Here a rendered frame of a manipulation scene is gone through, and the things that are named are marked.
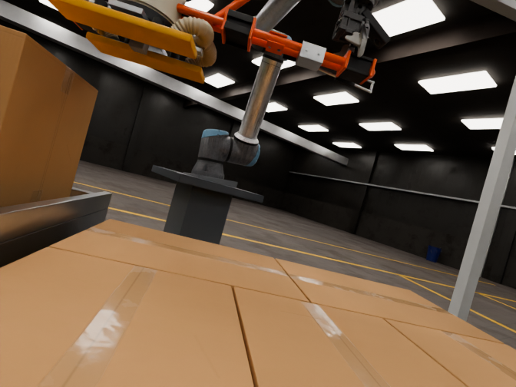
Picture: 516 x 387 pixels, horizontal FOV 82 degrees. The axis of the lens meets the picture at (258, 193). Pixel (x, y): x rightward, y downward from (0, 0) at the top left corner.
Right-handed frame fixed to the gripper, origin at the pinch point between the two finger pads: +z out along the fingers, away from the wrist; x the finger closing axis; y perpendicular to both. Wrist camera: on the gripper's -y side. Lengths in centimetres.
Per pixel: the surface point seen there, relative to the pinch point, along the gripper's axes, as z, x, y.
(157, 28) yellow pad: 12, 16, 50
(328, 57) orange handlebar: 0.9, 4.3, 8.1
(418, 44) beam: -258, -384, -201
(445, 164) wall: -243, -980, -719
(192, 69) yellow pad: 12.7, -3.0, 44.8
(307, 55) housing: 2.2, 4.7, 13.9
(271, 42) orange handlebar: 1.6, 4.3, 24.4
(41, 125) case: 41, 11, 73
